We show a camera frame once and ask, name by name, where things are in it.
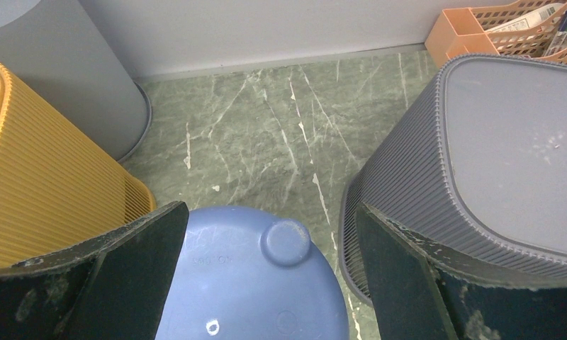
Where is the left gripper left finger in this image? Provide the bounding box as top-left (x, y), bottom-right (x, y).
top-left (0, 201), bottom-right (189, 339)

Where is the dark grey mesh basket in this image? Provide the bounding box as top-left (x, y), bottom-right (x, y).
top-left (339, 54), bottom-right (567, 303)

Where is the yellow mesh waste basket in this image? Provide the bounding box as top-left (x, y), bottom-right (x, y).
top-left (0, 63), bottom-right (157, 268)

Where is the light grey plastic bucket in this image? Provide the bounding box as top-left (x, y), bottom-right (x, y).
top-left (0, 1), bottom-right (152, 162)

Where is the blue plastic bucket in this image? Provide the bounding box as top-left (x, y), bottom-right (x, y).
top-left (156, 206), bottom-right (349, 339)

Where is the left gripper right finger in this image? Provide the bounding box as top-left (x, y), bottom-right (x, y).
top-left (356, 203), bottom-right (567, 339)

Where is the orange plastic file organizer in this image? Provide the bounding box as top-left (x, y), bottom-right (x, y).
top-left (425, 1), bottom-right (567, 67)

